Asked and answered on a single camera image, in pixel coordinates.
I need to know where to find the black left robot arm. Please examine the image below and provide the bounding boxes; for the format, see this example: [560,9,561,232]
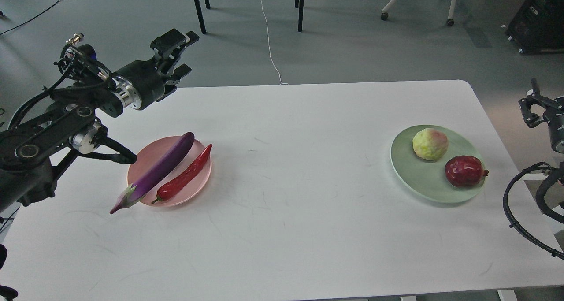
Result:
[1,29,199,210]

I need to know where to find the black table legs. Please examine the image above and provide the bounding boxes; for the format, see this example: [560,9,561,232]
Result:
[193,0,210,34]
[294,0,304,33]

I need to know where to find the red pomegranate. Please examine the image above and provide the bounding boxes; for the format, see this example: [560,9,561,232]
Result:
[444,155,489,187]

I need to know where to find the green plate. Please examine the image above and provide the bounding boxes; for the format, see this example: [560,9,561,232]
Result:
[390,125,485,204]

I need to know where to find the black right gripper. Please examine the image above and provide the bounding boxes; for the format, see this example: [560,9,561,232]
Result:
[519,78,564,154]

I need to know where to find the white floor cable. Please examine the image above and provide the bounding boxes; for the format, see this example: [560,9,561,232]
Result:
[252,0,289,85]

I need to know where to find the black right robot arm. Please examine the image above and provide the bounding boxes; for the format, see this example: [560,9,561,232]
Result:
[502,78,564,260]

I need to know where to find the black table legs left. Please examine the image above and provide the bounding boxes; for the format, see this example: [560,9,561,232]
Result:
[193,0,210,34]

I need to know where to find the black equipment case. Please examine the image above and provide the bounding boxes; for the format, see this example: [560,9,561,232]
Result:
[505,0,564,55]

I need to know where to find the black table legs right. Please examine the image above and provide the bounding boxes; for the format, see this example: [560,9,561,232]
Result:
[294,0,304,33]

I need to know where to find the green pink guava fruit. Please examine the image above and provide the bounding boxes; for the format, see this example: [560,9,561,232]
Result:
[412,128,449,161]

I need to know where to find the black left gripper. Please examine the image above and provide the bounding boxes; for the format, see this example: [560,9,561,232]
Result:
[111,29,200,110]

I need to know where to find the red chili pepper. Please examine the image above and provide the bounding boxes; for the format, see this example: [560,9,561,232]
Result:
[150,144,213,207]

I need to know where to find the purple eggplant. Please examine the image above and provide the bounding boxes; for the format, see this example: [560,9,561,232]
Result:
[110,132,195,214]

